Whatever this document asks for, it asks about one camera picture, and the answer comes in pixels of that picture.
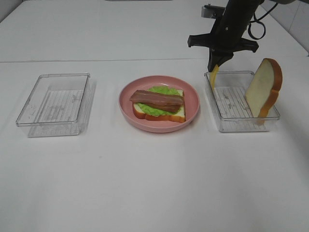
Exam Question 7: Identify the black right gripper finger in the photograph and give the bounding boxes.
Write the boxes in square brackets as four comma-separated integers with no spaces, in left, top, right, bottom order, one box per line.
[218,53,234,66]
[208,48,220,72]

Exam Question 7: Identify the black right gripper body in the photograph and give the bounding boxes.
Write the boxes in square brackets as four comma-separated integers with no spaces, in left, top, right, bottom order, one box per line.
[188,0,259,53]

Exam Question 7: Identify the yellow cheese slice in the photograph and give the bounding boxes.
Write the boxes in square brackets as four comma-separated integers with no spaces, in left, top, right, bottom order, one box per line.
[210,64,219,89]

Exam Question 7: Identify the brown bacon strip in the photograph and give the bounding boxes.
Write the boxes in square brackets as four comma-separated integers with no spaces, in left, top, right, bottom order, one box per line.
[145,103,181,113]

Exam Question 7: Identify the green lettuce leaf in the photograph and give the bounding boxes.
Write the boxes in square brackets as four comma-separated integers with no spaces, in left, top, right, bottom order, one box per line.
[133,86,185,118]

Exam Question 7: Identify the bread slice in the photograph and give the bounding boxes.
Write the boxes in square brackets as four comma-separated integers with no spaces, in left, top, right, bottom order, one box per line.
[129,86,186,123]
[245,58,283,118]

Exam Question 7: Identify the right clear plastic tray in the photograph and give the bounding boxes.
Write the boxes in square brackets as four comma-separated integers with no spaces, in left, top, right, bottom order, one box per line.
[204,71,280,132]

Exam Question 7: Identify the clear plastic tray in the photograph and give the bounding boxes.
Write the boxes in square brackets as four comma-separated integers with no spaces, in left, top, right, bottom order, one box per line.
[15,73,94,138]
[204,71,280,132]

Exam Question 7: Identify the pink round plate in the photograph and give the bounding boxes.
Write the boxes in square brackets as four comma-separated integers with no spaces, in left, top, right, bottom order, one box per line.
[119,75,200,133]

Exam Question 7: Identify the left clear plastic tray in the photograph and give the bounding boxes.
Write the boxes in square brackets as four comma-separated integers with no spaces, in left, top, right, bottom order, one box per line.
[15,73,94,138]

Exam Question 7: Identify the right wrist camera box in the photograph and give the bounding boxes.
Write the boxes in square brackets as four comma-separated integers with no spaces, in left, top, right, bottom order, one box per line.
[201,4,225,19]

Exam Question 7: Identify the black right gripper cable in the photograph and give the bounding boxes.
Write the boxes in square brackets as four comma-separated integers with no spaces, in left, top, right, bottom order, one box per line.
[247,0,280,41]

